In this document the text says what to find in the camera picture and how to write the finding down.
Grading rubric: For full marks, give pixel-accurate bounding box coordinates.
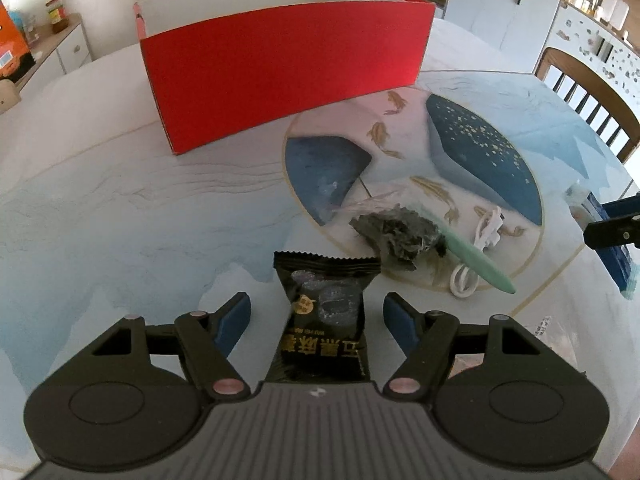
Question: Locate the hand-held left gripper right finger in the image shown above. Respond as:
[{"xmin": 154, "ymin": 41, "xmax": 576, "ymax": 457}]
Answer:
[{"xmin": 382, "ymin": 291, "xmax": 547, "ymax": 403}]

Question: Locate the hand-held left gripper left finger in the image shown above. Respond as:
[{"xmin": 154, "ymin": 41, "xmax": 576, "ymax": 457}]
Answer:
[{"xmin": 90, "ymin": 291, "xmax": 252, "ymax": 404}]

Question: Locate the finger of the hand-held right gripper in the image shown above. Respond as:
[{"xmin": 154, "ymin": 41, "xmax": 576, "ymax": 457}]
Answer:
[{"xmin": 583, "ymin": 214, "xmax": 640, "ymax": 252}]

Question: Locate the blue carton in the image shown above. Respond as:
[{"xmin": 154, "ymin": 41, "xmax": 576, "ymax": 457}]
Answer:
[{"xmin": 567, "ymin": 182, "xmax": 640, "ymax": 296}]

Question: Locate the black snack packet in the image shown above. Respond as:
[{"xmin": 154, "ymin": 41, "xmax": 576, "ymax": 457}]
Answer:
[{"xmin": 272, "ymin": 250, "xmax": 382, "ymax": 386}]

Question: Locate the white cable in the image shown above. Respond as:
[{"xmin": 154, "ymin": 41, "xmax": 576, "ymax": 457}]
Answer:
[{"xmin": 448, "ymin": 206, "xmax": 505, "ymax": 299}]

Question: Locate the mint green tool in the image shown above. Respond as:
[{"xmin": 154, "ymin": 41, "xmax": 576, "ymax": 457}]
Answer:
[{"xmin": 419, "ymin": 204, "xmax": 516, "ymax": 295}]

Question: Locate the red cardboard box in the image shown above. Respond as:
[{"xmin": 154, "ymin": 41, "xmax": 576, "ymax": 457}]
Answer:
[{"xmin": 132, "ymin": 0, "xmax": 436, "ymax": 156}]

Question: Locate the dark crumpled plastic wrapper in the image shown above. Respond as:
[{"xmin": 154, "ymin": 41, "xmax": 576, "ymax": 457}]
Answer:
[{"xmin": 347, "ymin": 203, "xmax": 451, "ymax": 271}]

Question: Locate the wooden chair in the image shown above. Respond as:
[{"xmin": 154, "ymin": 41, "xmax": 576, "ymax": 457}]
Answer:
[{"xmin": 532, "ymin": 47, "xmax": 640, "ymax": 164}]

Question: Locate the white cabinet with stickers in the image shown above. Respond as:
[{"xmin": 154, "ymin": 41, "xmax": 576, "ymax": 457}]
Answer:
[{"xmin": 532, "ymin": 4, "xmax": 640, "ymax": 92}]

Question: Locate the low white cabinet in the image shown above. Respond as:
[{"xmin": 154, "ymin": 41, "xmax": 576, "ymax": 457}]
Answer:
[{"xmin": 0, "ymin": 12, "xmax": 94, "ymax": 116}]

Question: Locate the small cardboard box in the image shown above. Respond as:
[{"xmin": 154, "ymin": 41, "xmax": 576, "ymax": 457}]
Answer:
[{"xmin": 0, "ymin": 79, "xmax": 21, "ymax": 114}]

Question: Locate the sauce jar with red lid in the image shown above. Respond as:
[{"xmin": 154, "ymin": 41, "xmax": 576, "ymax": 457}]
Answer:
[{"xmin": 45, "ymin": 0, "xmax": 69, "ymax": 34}]

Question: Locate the orange snack bag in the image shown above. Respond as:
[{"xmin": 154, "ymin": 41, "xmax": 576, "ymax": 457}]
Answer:
[{"xmin": 0, "ymin": 4, "xmax": 31, "ymax": 81}]

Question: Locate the white and wood wall cabinet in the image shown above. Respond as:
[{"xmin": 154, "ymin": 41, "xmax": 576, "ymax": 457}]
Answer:
[{"xmin": 400, "ymin": 0, "xmax": 640, "ymax": 77}]

